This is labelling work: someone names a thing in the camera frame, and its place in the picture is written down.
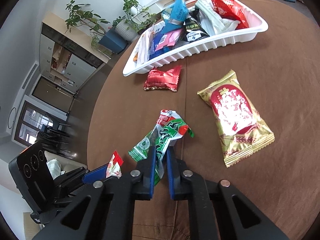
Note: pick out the pale green snack bag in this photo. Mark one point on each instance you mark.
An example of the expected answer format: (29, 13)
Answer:
(211, 21)

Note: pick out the blue cookie pack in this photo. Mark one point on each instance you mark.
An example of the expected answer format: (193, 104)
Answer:
(153, 45)

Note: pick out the gold red pie pack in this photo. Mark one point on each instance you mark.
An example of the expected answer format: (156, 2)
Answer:
(240, 127)

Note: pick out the red white fruit snack pack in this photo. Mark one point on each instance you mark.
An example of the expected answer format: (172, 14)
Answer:
(114, 166)

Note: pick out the panda cartoon snack bag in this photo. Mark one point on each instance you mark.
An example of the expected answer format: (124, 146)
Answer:
(174, 16)

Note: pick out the white plastic tray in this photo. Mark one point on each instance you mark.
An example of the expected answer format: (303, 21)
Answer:
(183, 49)

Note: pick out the small red foil pack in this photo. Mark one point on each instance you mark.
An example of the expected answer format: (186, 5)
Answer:
(157, 79)

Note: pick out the green seaweed snack pack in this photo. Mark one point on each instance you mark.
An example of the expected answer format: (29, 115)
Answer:
(169, 128)

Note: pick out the white long snack pack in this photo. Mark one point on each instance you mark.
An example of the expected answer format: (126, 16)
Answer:
(143, 50)

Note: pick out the trailing plant on console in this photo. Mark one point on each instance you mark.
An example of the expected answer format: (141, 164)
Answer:
(138, 18)

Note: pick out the pink snack bar wrapper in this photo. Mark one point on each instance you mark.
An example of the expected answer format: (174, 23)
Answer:
(169, 39)

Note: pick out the red chip bag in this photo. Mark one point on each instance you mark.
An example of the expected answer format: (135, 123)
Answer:
(232, 10)

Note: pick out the plant in white ribbed pot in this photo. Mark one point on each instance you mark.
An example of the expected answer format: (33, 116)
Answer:
(124, 29)

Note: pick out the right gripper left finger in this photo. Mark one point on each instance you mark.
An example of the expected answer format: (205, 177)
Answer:
(105, 209)

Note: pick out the orange snack bar wrapper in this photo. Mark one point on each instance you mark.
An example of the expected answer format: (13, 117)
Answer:
(135, 58)

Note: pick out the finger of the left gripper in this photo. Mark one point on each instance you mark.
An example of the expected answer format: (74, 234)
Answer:
(98, 174)

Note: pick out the black snack bag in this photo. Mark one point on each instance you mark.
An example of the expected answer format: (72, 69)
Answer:
(193, 29)

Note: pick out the white shelf cabinet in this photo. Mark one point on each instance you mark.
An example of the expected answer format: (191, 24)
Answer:
(66, 57)

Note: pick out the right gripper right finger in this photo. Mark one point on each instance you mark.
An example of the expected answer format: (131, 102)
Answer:
(217, 210)

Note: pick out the tall plant blue pot left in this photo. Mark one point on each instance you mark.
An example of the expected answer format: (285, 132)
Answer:
(106, 42)

